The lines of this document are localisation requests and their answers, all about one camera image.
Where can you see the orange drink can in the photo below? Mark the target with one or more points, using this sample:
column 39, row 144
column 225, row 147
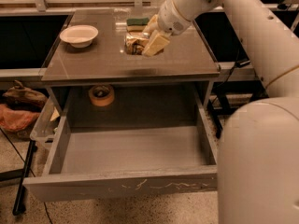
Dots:
column 135, row 42

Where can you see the orange cloth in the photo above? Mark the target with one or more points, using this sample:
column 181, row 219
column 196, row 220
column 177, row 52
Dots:
column 16, row 120

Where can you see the green yellow sponge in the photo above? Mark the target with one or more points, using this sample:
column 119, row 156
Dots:
column 137, row 24

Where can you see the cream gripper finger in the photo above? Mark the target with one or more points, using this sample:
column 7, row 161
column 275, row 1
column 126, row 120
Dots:
column 157, row 42
column 152, row 25

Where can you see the roll of masking tape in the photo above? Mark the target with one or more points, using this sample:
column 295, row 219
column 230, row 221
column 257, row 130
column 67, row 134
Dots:
column 101, row 95

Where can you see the clear plastic bin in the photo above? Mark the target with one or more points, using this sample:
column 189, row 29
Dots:
column 46, row 125

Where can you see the grey open top drawer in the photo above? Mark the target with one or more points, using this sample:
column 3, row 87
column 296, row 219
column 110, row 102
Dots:
column 150, row 140

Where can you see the brown bag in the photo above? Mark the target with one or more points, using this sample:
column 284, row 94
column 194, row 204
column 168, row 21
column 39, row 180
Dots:
column 21, row 97

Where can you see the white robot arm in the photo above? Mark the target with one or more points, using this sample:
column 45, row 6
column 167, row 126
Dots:
column 258, row 153

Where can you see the black stand leg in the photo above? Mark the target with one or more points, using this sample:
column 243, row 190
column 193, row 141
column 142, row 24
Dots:
column 19, row 206

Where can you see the grey cabinet with glossy top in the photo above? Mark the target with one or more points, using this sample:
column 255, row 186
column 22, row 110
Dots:
column 118, row 59

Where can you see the black power adapter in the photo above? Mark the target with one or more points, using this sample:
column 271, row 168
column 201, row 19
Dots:
column 242, row 63

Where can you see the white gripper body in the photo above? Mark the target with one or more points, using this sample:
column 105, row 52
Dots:
column 169, row 19

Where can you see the white bowl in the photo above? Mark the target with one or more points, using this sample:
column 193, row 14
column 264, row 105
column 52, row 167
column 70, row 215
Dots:
column 79, row 36

